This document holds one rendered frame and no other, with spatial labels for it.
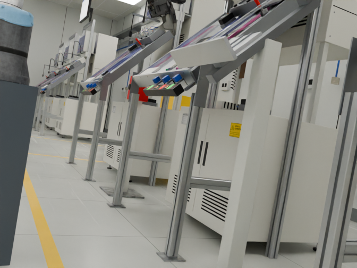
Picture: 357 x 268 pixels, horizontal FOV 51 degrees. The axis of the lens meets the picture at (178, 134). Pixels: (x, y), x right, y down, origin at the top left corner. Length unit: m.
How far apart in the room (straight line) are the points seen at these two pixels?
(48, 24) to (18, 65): 9.09
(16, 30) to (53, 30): 9.07
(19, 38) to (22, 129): 0.27
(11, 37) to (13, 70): 0.10
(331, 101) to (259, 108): 2.39
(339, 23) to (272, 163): 0.73
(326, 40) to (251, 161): 0.86
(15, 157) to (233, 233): 0.71
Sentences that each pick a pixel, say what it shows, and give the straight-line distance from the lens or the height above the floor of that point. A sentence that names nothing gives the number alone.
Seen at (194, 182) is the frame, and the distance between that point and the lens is 1.47.
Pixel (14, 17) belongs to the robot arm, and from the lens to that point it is 1.26.
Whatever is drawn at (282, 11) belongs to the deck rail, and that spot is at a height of 1.06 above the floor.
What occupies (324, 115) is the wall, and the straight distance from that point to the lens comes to 3.60.
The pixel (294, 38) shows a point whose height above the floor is 1.04.
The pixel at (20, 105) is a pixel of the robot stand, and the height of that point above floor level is 0.49.
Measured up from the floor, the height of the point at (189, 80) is 0.69.
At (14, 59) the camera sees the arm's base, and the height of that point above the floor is 0.62.
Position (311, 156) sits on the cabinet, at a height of 0.47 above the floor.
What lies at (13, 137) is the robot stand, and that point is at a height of 0.39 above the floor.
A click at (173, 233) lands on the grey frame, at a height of 0.10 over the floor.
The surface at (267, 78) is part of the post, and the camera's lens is 1.23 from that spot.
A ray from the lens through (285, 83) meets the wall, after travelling 4.05.
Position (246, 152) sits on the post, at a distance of 1.21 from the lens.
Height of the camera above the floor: 0.51
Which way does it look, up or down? 1 degrees down
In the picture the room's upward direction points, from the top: 10 degrees clockwise
